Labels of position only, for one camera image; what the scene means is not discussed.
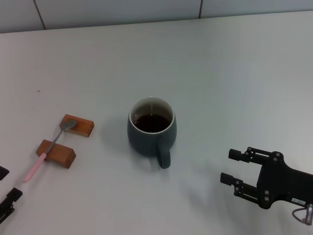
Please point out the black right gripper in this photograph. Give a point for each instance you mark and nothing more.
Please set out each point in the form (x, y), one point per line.
(281, 183)

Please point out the dark coffee liquid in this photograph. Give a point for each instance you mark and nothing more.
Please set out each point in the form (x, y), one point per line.
(152, 122)

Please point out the plain wooden block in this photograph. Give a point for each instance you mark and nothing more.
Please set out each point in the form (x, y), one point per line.
(61, 154)

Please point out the grey ceramic cup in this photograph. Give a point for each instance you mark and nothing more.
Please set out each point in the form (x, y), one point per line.
(144, 144)

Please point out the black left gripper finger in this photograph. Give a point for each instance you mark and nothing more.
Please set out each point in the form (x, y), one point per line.
(13, 195)
(3, 172)

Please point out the stained wooden block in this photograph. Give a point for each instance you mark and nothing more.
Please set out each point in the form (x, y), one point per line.
(83, 126)

